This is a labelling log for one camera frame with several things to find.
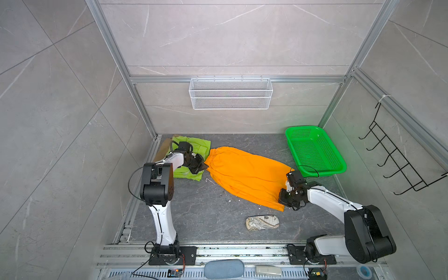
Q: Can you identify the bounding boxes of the lime green shorts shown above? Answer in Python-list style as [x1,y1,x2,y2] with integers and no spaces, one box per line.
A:
[169,135,211,182]

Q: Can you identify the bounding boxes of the tan khaki shorts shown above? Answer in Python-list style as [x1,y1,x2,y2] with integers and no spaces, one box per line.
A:
[154,135,173,162]

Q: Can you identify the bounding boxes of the orange shorts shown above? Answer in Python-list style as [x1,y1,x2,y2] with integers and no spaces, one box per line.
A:
[205,147,292,212]

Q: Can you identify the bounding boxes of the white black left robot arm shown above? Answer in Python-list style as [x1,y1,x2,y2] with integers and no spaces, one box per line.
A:
[133,141,208,264]

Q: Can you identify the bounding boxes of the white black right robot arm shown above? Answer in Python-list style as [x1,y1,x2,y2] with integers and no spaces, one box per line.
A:
[278,185,397,264]

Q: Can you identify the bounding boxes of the green plastic basket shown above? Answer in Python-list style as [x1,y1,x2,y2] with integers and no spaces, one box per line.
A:
[285,126,347,178]

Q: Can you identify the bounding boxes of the patterned folded cloth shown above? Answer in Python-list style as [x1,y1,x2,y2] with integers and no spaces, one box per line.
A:
[245,215,280,231]

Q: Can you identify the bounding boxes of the blue tape roll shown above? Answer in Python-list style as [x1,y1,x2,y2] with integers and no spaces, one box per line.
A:
[357,265,373,280]

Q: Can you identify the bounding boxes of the blue grey oval pad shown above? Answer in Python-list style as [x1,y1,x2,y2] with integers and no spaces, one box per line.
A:
[204,259,245,280]

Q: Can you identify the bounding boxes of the small electronics board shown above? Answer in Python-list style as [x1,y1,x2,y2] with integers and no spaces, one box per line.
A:
[167,268,184,278]

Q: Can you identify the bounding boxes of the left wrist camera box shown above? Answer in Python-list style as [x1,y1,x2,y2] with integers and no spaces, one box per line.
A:
[174,141,193,154]

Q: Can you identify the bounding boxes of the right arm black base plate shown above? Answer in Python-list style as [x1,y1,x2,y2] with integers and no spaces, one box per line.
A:
[285,244,337,265]

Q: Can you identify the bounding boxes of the white wire mesh basket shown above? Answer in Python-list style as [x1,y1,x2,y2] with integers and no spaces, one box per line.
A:
[189,78,274,110]

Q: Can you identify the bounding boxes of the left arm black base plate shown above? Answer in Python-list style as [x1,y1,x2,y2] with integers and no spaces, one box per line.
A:
[148,246,197,266]

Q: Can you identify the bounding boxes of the black wire hook rack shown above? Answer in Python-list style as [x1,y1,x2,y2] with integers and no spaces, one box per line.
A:
[358,102,448,196]

